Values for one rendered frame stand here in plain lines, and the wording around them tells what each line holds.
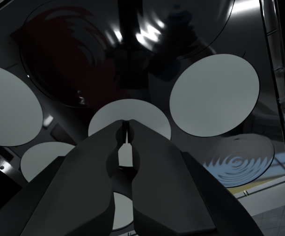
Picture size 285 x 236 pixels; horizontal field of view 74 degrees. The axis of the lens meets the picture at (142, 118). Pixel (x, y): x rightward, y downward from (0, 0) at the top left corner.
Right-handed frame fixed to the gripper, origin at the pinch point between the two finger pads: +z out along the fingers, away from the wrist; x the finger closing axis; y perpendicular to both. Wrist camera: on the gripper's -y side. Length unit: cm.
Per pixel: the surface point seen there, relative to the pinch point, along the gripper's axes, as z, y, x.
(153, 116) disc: 7.9, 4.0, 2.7
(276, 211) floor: 99, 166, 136
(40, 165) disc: 8.0, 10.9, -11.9
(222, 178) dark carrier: 8.2, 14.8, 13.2
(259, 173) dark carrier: 8.2, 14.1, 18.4
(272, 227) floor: 99, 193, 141
